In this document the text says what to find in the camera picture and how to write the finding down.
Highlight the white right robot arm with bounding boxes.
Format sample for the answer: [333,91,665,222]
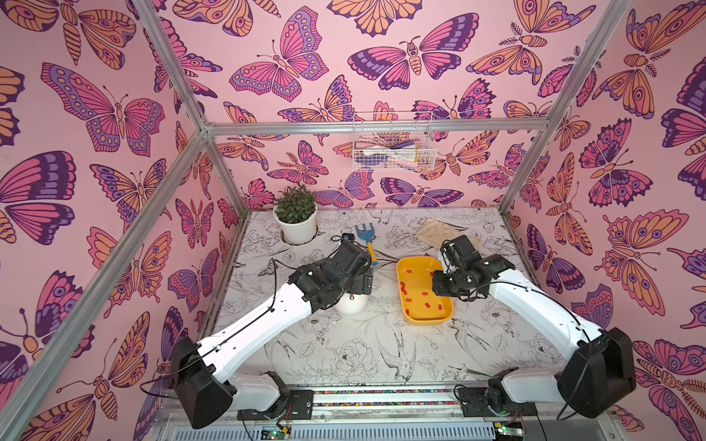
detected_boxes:
[432,235,637,418]

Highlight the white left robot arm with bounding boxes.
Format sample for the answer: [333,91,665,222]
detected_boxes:
[169,241,371,430]

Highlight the white dome with screws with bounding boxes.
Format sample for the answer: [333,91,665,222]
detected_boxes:
[335,293,370,316]

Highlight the blue yellow garden rake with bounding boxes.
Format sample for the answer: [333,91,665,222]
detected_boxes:
[356,223,378,266]

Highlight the cream fabric work glove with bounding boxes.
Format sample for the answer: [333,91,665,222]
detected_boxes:
[416,218,485,249]

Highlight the yellow plastic tray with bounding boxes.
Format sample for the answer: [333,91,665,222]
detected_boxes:
[396,257,454,326]

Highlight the green plant in white pot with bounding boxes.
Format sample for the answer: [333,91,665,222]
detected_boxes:
[273,184,317,245]

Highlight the white wire wall basket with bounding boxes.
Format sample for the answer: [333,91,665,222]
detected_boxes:
[349,119,438,173]

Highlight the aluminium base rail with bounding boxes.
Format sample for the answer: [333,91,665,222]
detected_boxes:
[231,382,619,426]

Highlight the aluminium frame corner post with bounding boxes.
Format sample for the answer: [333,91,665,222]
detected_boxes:
[133,1,246,219]

